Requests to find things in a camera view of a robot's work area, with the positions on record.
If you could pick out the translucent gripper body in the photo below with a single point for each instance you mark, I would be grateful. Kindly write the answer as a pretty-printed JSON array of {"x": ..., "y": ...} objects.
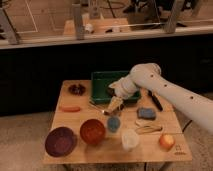
[{"x": 115, "y": 104}]

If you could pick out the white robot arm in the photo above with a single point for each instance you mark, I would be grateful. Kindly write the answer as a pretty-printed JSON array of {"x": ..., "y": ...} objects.
[{"x": 194, "y": 106}]

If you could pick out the blue-filled clear cup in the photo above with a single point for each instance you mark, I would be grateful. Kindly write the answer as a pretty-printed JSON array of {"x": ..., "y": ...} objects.
[{"x": 113, "y": 124}]

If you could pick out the white paper cup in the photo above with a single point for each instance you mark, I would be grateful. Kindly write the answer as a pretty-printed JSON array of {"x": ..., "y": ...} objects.
[{"x": 130, "y": 139}]

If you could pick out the green plastic tray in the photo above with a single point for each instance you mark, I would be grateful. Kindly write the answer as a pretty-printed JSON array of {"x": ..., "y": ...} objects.
[{"x": 99, "y": 85}]

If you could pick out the blue sponge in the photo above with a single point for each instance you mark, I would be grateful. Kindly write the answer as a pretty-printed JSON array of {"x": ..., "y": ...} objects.
[{"x": 146, "y": 113}]

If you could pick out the orange bowl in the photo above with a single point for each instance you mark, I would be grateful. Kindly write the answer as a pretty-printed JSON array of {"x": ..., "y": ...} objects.
[{"x": 92, "y": 132}]

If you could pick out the dark grape bunch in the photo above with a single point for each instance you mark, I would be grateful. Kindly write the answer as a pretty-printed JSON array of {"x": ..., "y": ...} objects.
[{"x": 77, "y": 89}]

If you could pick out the orange carrot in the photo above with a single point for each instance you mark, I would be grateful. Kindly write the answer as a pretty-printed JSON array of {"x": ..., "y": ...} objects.
[{"x": 70, "y": 109}]

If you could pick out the orange fruit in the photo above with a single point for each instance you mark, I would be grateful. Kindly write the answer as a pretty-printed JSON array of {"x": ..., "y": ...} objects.
[{"x": 166, "y": 141}]

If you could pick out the purple plate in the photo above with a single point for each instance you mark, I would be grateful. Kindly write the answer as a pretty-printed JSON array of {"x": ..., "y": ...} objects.
[{"x": 60, "y": 142}]

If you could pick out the black handled tool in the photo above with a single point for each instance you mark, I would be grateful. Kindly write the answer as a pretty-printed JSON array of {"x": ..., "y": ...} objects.
[{"x": 155, "y": 100}]

